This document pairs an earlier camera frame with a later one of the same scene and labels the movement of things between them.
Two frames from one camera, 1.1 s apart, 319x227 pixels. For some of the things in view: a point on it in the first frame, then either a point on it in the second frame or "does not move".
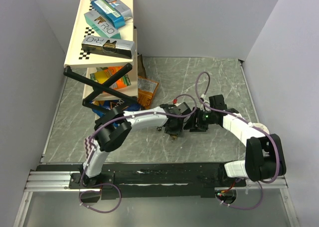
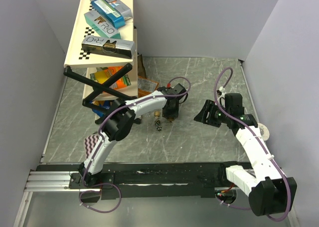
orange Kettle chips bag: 146,90 does not move
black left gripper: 174,131 -> 174,114
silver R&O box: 121,8 does not move
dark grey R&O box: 115,47 does not move
